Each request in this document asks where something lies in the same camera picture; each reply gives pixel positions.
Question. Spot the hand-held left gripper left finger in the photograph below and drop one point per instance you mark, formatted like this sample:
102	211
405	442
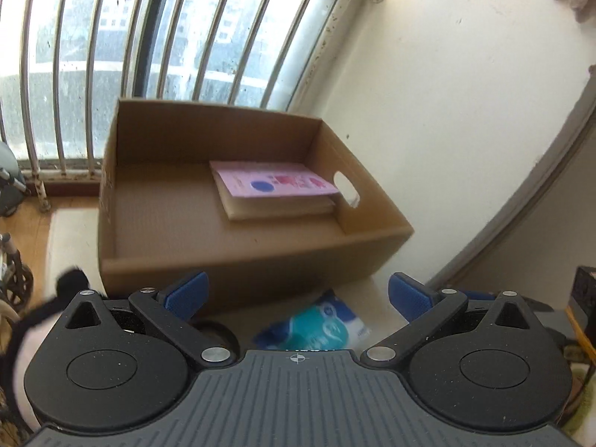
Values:
186	293

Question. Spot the grey door frame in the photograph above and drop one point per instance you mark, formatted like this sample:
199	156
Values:
535	186

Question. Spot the black and white plush toy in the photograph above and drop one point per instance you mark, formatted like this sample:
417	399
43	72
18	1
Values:
32	349

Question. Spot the pink notebook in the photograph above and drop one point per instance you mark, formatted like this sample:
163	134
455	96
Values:
270	181

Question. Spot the blue tissue packet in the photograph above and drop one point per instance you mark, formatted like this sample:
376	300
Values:
321	326

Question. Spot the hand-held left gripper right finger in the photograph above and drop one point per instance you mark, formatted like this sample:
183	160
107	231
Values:
409	295

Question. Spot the brown cardboard box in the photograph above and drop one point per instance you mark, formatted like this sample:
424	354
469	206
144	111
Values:
163	223

